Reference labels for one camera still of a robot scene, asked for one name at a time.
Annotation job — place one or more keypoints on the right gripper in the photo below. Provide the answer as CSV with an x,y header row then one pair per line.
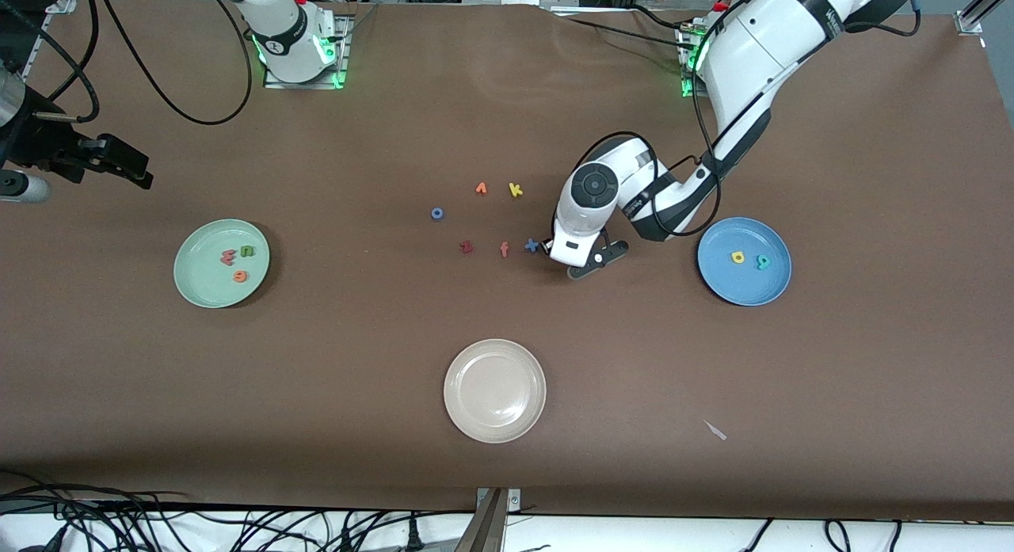
x,y
41,146

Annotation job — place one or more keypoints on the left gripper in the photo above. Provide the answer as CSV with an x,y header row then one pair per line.
x,y
545,244

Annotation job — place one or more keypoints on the red foam letter w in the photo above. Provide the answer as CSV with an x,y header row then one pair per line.
x,y
230,259

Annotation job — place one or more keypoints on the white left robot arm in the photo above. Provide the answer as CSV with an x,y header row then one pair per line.
x,y
752,53

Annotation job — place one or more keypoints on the green plate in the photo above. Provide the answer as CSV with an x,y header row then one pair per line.
x,y
198,275

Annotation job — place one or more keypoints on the beige plate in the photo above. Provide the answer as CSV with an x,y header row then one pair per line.
x,y
495,390

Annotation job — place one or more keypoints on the blue plate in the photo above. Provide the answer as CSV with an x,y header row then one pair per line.
x,y
745,287

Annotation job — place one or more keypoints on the white paper scrap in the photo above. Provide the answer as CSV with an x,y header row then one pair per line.
x,y
715,431

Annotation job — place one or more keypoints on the aluminium profile corner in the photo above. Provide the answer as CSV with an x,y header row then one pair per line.
x,y
970,20

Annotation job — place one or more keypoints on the aluminium table side rail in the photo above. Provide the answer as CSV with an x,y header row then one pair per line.
x,y
63,1

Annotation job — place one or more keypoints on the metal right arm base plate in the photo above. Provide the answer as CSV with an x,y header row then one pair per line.
x,y
273,82

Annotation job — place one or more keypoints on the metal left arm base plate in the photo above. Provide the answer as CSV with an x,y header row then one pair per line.
x,y
688,91

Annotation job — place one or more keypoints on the metal table edge bracket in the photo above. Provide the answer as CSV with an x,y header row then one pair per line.
x,y
487,528

